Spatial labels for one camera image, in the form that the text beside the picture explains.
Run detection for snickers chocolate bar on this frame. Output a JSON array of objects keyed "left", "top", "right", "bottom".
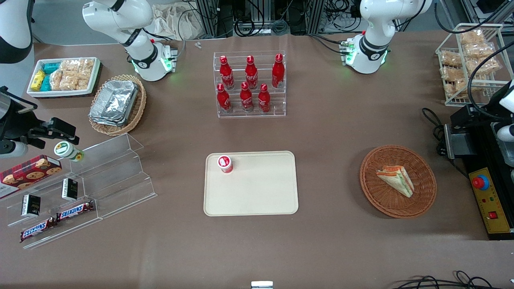
[
  {"left": 56, "top": 200, "right": 95, "bottom": 222},
  {"left": 20, "top": 217, "right": 57, "bottom": 243}
]

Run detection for black appliance power cable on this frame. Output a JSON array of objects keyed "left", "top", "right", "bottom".
[{"left": 421, "top": 108, "right": 451, "bottom": 158}]

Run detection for red cola bottle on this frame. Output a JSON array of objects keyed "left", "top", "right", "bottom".
[
  {"left": 219, "top": 55, "right": 235, "bottom": 90},
  {"left": 240, "top": 82, "right": 254, "bottom": 112},
  {"left": 245, "top": 55, "right": 259, "bottom": 90},
  {"left": 257, "top": 83, "right": 271, "bottom": 113},
  {"left": 271, "top": 53, "right": 285, "bottom": 89},
  {"left": 216, "top": 83, "right": 232, "bottom": 114}
]

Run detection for oval wicker basket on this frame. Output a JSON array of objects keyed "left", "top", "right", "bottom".
[{"left": 88, "top": 74, "right": 147, "bottom": 136}]

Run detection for small black box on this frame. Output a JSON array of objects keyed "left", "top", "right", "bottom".
[
  {"left": 21, "top": 194, "right": 41, "bottom": 218},
  {"left": 61, "top": 178, "right": 79, "bottom": 201}
]

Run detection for yellow snack packet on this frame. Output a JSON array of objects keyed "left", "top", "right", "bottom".
[{"left": 31, "top": 69, "right": 46, "bottom": 92}]

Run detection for black countertop appliance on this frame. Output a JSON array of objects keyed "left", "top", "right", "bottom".
[{"left": 449, "top": 92, "right": 514, "bottom": 241}]

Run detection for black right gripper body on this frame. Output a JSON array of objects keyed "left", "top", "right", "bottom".
[{"left": 0, "top": 89, "right": 41, "bottom": 142}]

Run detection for clear acrylic stepped shelf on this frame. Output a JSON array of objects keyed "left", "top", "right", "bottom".
[
  {"left": 0, "top": 161, "right": 102, "bottom": 250},
  {"left": 69, "top": 133, "right": 158, "bottom": 220}
]

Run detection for grey metal bracket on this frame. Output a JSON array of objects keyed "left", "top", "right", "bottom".
[{"left": 444, "top": 122, "right": 478, "bottom": 160}]

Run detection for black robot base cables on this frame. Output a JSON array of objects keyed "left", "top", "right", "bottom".
[{"left": 308, "top": 33, "right": 347, "bottom": 55}]

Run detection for green and white cup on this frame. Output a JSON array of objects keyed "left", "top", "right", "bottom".
[{"left": 54, "top": 141, "right": 85, "bottom": 163}]

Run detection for bagged fried snack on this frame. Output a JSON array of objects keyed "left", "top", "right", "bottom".
[
  {"left": 464, "top": 42, "right": 497, "bottom": 59},
  {"left": 459, "top": 30, "right": 486, "bottom": 45},
  {"left": 441, "top": 65, "right": 463, "bottom": 81},
  {"left": 440, "top": 50, "right": 463, "bottom": 67},
  {"left": 472, "top": 56, "right": 502, "bottom": 76},
  {"left": 444, "top": 78, "right": 483, "bottom": 99}
]

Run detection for black floor cables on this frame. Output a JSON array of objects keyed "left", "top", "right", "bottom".
[{"left": 392, "top": 271, "right": 496, "bottom": 289}]

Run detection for triangular sandwich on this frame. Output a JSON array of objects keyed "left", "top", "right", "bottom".
[{"left": 375, "top": 165, "right": 415, "bottom": 198}]

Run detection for coiled black cable bundle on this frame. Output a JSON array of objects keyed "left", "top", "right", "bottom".
[{"left": 234, "top": 17, "right": 290, "bottom": 37}]

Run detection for clear bag of rice crackers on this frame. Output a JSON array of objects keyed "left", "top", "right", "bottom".
[
  {"left": 50, "top": 69, "right": 65, "bottom": 92},
  {"left": 78, "top": 59, "right": 95, "bottom": 90},
  {"left": 60, "top": 59, "right": 81, "bottom": 91}
]

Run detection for clear acrylic bottle rack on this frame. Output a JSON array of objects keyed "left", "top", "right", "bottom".
[{"left": 213, "top": 51, "right": 287, "bottom": 118}]

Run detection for round brown wicker basket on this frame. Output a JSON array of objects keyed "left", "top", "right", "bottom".
[{"left": 359, "top": 145, "right": 437, "bottom": 219}]

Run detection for beige plastic serving tray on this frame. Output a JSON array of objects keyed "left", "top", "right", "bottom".
[{"left": 203, "top": 151, "right": 299, "bottom": 217}]

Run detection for yellow emergency stop panel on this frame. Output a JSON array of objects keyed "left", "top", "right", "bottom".
[{"left": 469, "top": 167, "right": 513, "bottom": 234}]

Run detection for red and white cup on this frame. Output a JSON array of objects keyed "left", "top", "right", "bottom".
[{"left": 217, "top": 155, "right": 234, "bottom": 174}]

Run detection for red plaid cookie box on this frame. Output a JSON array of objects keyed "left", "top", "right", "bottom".
[{"left": 0, "top": 155, "right": 63, "bottom": 200}]

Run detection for beige cloth bag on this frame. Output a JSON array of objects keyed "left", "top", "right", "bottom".
[{"left": 150, "top": 2, "right": 206, "bottom": 41}]

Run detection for white rectangular snack tray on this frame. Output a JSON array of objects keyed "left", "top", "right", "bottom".
[{"left": 27, "top": 57, "right": 102, "bottom": 99}]

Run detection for white wire rack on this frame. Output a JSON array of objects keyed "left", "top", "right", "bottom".
[{"left": 436, "top": 23, "right": 514, "bottom": 107}]

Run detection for stack of foil trays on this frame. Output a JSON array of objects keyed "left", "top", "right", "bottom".
[{"left": 88, "top": 79, "right": 140, "bottom": 127}]

